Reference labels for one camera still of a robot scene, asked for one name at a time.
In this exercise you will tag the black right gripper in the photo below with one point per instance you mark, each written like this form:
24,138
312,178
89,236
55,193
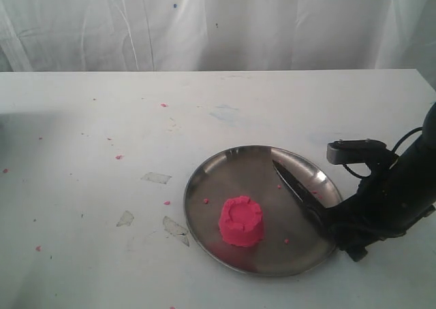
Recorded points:
392,203

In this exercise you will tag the black knife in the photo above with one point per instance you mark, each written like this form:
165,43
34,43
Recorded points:
294,177

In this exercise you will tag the pink clay piece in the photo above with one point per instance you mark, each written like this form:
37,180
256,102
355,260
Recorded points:
241,222

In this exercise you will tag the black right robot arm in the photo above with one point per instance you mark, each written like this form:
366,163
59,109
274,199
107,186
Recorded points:
422,148

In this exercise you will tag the round steel plate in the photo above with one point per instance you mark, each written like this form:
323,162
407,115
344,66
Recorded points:
291,243

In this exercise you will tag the clear tape piece near plate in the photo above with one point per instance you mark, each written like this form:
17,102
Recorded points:
177,231

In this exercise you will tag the clear tape piece upper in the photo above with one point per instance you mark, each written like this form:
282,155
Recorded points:
156,178

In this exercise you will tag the white backdrop curtain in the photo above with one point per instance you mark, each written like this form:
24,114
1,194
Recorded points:
170,35

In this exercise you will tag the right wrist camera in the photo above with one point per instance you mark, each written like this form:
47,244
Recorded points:
354,151

